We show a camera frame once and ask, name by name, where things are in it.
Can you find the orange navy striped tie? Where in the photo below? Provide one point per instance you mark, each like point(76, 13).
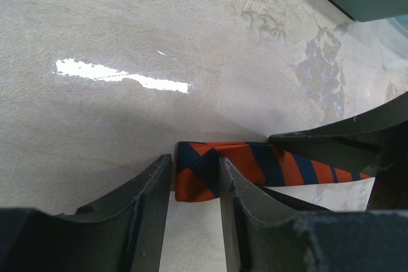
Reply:
point(262, 164)

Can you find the teal plastic tub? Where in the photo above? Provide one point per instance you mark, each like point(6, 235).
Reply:
point(397, 39)

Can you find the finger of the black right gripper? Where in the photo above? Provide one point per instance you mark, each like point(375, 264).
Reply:
point(371, 142)

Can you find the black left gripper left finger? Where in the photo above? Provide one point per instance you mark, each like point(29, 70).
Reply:
point(122, 230)

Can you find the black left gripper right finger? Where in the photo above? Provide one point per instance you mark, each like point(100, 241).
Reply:
point(258, 225)

